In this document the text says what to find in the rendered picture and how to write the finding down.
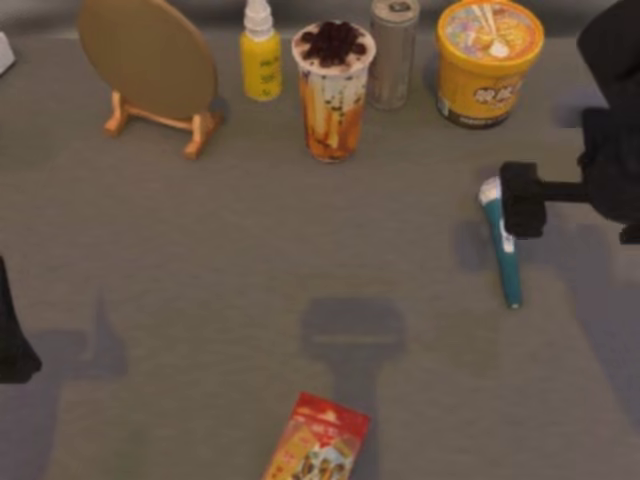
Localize yellow instant noodle tub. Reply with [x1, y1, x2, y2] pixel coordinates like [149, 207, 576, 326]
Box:
[434, 0, 546, 131]

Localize silver drink can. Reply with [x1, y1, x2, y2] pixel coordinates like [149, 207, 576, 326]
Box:
[368, 0, 421, 112]

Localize bubble tea cup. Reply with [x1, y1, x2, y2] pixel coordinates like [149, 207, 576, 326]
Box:
[291, 19, 377, 164]

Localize yellow bottle with white cap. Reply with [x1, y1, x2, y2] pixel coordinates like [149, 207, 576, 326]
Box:
[239, 0, 284, 103]

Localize red snack packet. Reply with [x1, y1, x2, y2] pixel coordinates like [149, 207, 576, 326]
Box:
[260, 391, 372, 480]

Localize wooden plate stand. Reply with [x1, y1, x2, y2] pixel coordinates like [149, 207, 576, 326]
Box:
[103, 89, 224, 161]

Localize gold oval plate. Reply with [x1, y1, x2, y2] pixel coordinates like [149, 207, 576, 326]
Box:
[77, 0, 220, 122]

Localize white box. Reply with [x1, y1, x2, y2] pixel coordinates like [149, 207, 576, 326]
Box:
[0, 31, 17, 77]

